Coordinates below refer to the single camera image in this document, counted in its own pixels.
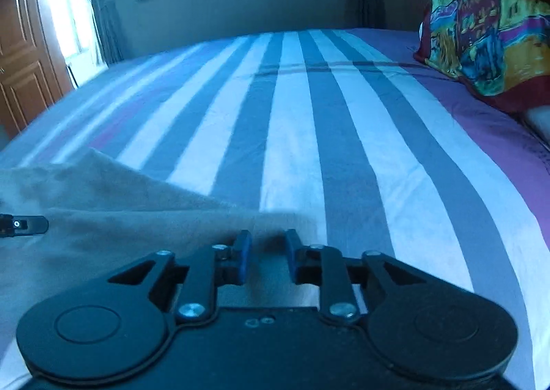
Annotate brown wooden door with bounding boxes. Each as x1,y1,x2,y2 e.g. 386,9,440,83
0,0,75,140

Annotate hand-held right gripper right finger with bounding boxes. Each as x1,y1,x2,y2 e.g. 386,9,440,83
285,229,435,324

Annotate striped bed sheet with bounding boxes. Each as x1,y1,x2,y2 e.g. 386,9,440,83
0,29,550,390

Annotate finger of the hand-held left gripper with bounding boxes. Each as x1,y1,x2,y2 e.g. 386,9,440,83
0,214,49,238

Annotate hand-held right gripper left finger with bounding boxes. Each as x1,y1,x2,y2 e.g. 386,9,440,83
107,230,253,324

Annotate grey pants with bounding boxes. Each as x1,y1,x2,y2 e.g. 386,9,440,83
0,148,321,357

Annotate white pillow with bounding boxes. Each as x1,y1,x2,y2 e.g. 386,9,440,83
522,106,550,145

